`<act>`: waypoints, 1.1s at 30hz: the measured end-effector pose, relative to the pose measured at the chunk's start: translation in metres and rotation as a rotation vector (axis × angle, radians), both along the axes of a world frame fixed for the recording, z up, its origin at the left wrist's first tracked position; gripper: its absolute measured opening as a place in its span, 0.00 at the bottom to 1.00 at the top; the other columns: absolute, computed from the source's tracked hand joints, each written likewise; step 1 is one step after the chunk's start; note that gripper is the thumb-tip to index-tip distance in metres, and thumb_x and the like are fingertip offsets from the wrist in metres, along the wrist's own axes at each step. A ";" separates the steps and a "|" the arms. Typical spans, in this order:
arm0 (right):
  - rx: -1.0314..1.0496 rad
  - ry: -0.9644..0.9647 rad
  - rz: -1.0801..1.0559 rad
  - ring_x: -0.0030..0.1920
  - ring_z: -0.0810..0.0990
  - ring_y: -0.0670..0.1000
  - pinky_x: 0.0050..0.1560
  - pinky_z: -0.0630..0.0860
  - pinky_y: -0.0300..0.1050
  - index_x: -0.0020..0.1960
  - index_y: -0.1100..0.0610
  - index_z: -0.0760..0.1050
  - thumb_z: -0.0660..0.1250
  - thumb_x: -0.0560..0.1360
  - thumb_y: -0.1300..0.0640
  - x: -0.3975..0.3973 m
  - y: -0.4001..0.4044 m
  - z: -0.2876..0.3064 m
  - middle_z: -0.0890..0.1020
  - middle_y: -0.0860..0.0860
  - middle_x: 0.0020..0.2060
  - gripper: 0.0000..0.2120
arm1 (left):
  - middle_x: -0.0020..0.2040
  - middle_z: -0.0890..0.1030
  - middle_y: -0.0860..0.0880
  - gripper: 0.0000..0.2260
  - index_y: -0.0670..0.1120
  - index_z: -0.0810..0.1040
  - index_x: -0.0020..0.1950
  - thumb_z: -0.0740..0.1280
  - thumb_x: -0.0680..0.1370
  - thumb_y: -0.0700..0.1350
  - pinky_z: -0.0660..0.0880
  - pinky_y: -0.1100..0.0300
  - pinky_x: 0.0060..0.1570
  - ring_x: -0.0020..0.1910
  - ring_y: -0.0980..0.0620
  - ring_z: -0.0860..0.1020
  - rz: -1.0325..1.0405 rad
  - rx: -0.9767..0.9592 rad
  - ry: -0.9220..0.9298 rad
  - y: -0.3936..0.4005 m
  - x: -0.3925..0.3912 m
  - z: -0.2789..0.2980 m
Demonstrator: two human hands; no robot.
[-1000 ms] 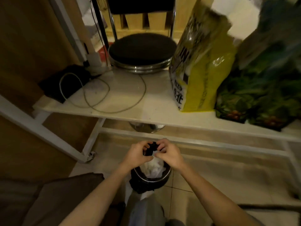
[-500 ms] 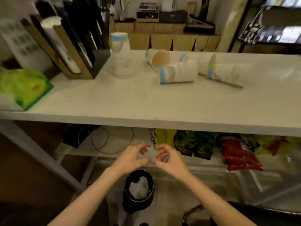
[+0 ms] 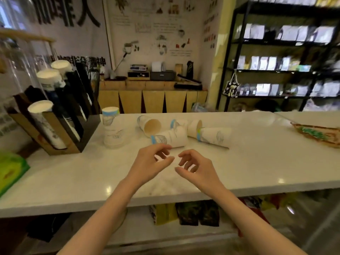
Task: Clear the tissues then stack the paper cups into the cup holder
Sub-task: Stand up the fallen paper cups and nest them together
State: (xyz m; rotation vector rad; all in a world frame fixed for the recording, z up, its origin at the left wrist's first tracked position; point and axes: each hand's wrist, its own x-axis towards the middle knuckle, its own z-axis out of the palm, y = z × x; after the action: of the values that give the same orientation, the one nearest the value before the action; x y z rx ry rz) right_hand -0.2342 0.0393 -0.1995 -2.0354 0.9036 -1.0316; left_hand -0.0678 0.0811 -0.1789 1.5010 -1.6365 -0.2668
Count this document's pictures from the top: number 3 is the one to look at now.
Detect person's left forearm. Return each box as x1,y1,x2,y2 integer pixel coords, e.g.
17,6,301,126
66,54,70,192
56,179,145,255

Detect woven tray with green items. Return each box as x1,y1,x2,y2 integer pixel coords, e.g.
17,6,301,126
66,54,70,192
290,122,340,149

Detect red packet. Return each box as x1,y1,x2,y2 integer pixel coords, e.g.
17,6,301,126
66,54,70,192
238,195,270,237

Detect hanging patterned black bag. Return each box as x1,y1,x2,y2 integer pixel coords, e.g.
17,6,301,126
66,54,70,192
223,70,241,98

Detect clear plastic cup stacks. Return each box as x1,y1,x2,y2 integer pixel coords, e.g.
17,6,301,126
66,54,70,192
0,37,57,89

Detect dark green packet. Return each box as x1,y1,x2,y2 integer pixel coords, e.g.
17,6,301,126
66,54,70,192
199,200,220,227
175,200,201,226

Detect person's right hand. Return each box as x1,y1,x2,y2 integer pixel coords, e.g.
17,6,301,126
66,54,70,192
174,149,229,196

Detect black printer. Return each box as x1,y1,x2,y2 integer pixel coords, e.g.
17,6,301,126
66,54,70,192
150,70,176,81

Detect black and brown cup holder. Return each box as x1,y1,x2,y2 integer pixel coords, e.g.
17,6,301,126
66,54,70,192
5,62,101,156

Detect white plastic bag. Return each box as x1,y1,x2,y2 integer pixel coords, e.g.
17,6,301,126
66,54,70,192
303,98,340,112

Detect white printed paper cup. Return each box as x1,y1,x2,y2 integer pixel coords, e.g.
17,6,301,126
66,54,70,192
187,119,203,138
137,115,162,138
170,119,189,130
151,126,188,149
197,127,232,149

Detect illustrated white wall poster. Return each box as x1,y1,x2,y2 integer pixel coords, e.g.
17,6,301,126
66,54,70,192
106,0,221,75

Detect black metal shelf rack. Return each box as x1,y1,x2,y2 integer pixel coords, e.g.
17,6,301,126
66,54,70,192
216,0,340,112

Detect paper cup stack in holder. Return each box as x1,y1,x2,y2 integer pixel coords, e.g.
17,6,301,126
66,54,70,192
27,100,67,150
36,69,81,142
50,60,73,77

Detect yellow packet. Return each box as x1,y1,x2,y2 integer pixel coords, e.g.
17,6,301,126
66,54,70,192
149,203,178,225

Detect person's left hand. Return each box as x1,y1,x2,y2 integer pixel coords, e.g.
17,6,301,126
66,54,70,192
125,143,176,190

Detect long black appliance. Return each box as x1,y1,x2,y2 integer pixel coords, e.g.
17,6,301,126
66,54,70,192
174,74,203,90

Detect black and wood box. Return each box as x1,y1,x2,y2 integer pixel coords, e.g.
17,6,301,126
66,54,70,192
128,71,150,80

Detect person's right forearm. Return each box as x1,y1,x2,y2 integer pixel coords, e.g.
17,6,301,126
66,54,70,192
206,186,308,255

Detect white desk lamp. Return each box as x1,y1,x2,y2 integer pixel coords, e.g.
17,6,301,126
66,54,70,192
110,44,132,79

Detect wooden cabinet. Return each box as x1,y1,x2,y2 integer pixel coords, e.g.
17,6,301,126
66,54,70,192
98,80,209,114

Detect upright stack of paper cups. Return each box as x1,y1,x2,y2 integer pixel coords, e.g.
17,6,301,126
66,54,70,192
102,107,127,149

